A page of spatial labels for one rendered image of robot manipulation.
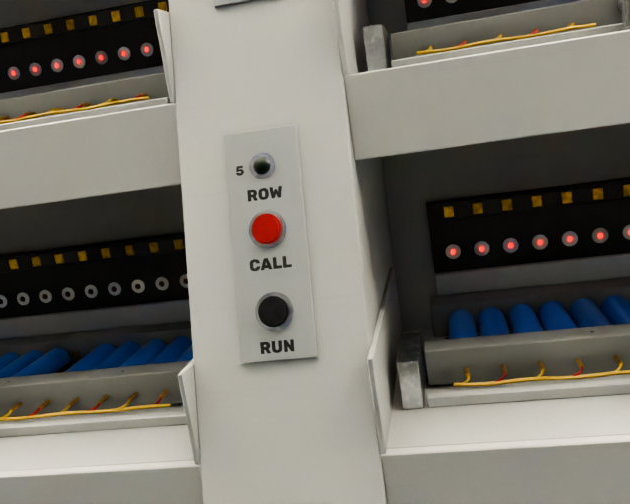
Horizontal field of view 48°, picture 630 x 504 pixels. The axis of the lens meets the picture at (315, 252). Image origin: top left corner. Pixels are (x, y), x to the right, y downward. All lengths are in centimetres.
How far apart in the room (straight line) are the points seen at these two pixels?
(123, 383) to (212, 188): 15
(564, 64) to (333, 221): 14
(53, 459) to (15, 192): 16
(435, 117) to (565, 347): 15
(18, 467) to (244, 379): 14
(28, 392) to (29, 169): 15
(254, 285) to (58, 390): 18
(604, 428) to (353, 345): 13
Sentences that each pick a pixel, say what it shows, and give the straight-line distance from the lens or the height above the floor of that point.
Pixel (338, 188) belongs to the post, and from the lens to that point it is 37.
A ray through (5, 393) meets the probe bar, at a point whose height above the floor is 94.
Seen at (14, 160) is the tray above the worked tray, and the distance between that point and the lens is 45.
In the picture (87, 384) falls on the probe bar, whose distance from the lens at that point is 49.
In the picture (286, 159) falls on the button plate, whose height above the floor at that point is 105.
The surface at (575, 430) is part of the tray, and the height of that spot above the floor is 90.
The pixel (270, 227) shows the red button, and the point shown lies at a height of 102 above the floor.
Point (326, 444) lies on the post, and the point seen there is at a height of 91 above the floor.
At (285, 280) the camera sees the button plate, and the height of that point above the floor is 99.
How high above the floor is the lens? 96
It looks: 7 degrees up
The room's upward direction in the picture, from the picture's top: 5 degrees counter-clockwise
